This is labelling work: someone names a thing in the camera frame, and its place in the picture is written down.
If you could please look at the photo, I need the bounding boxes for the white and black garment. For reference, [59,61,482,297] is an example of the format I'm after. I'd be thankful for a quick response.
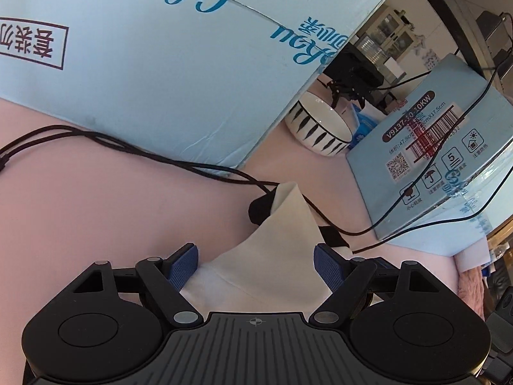
[180,182,385,314]

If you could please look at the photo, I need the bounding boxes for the black cable with plug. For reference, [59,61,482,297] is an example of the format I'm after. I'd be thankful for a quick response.
[0,12,513,236]

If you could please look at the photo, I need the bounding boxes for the blue tissue pack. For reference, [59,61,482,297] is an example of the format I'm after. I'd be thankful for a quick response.
[348,102,388,151]

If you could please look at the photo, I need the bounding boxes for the black robot claw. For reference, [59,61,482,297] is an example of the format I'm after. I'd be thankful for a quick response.
[323,44,385,109]

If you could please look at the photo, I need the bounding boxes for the light blue box with barcode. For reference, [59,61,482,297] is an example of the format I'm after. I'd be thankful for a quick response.
[347,55,513,258]

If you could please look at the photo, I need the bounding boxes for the glass door cabinet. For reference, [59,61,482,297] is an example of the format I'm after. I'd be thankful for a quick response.
[356,2,418,73]

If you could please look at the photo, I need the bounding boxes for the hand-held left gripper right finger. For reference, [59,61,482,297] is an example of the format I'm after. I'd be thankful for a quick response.
[309,243,442,327]

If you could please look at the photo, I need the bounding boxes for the large light blue cardboard box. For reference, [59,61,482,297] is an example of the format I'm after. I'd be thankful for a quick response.
[0,0,417,180]

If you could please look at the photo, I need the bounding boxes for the pink knitted cloth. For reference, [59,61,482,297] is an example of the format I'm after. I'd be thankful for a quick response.
[457,267,488,302]

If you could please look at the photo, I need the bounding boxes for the white bowl with black stripes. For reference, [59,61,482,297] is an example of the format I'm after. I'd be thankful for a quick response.
[285,90,354,156]

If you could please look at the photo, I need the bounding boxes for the black cable with white tie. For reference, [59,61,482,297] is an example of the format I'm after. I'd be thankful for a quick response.
[0,126,513,254]

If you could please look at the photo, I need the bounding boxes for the white paper sheet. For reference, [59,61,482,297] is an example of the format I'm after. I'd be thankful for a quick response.
[454,241,489,273]

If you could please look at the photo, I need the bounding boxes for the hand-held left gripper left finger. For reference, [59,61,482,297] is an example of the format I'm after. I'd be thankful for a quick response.
[69,243,204,328]

